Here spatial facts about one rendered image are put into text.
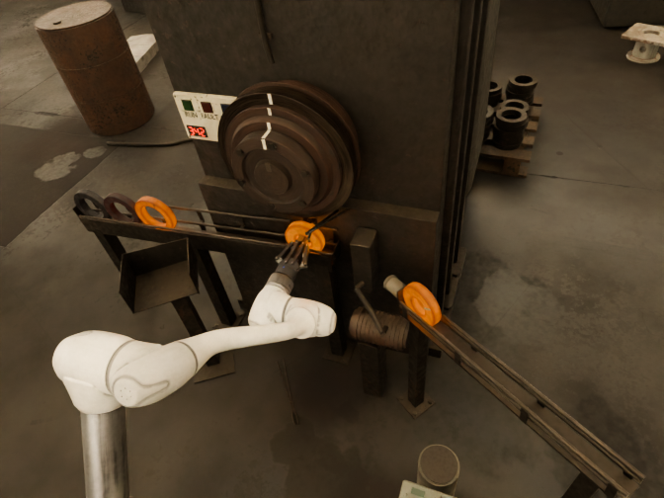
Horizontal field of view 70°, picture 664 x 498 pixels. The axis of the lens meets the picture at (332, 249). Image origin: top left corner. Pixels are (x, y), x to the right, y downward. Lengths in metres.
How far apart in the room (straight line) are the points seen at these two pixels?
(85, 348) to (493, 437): 1.58
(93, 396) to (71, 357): 0.10
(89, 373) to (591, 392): 1.94
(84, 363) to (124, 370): 0.12
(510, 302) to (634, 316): 0.56
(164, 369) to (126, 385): 0.08
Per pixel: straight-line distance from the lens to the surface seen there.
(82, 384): 1.25
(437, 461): 1.55
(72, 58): 4.25
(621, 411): 2.38
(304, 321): 1.48
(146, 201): 2.13
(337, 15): 1.41
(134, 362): 1.15
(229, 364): 2.41
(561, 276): 2.74
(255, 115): 1.46
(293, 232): 1.77
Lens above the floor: 1.98
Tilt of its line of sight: 45 degrees down
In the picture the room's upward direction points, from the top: 9 degrees counter-clockwise
